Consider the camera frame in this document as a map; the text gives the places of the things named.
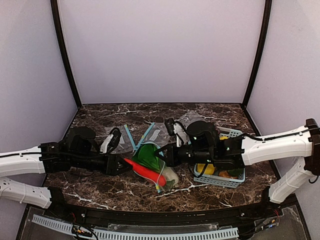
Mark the yellow lemon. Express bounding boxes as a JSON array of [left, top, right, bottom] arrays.
[[196, 163, 216, 175]]

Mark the clear zip bag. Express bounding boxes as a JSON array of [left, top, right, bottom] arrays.
[[177, 110, 206, 128], [136, 122, 172, 148], [131, 141, 181, 195], [112, 124, 136, 154]]

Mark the black left frame post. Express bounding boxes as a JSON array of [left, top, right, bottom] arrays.
[[50, 0, 83, 109]]

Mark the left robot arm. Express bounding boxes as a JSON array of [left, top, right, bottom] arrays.
[[0, 126, 133, 209]]

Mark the white slotted cable duct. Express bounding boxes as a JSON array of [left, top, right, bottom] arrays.
[[31, 214, 239, 240]]

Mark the black right frame post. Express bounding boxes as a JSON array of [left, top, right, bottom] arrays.
[[241, 0, 273, 109]]

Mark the black frame post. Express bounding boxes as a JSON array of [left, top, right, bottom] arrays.
[[50, 0, 83, 109], [241, 0, 273, 109]]

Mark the light blue plastic basket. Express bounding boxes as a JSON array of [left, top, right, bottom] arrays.
[[193, 126, 246, 189]]

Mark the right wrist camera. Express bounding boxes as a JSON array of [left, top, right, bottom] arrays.
[[164, 118, 190, 147]]

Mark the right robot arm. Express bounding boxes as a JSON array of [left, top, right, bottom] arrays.
[[154, 118, 320, 204]]

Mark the green white bok choy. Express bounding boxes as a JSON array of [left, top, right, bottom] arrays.
[[132, 144, 180, 191]]

